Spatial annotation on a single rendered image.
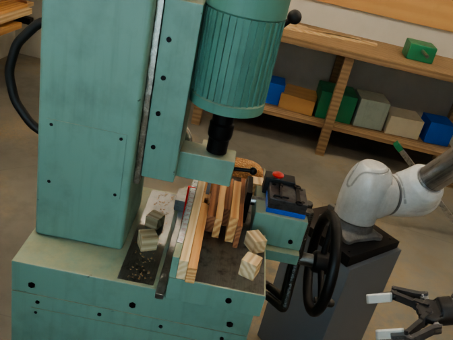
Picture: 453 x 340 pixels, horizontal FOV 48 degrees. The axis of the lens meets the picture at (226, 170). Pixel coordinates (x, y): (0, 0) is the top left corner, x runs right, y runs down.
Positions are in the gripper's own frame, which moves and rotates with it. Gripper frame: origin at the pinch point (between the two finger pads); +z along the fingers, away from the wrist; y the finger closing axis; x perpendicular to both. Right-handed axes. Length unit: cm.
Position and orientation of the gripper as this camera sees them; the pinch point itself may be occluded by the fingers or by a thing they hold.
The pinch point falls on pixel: (375, 316)
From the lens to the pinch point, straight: 148.6
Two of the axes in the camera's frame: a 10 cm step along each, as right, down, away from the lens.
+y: -0.7, 4.5, -8.9
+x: 1.6, 8.8, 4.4
